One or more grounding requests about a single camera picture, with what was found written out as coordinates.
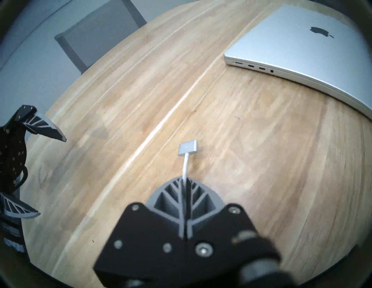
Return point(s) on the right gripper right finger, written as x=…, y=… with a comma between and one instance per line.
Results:
x=215, y=226

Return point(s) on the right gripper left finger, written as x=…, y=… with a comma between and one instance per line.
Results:
x=145, y=244

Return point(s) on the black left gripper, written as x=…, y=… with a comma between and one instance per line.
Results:
x=13, y=156

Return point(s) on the silver MacBook laptop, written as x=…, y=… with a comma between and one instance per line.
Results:
x=299, y=49

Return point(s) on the armless grey mesh chair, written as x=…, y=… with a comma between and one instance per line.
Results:
x=98, y=32

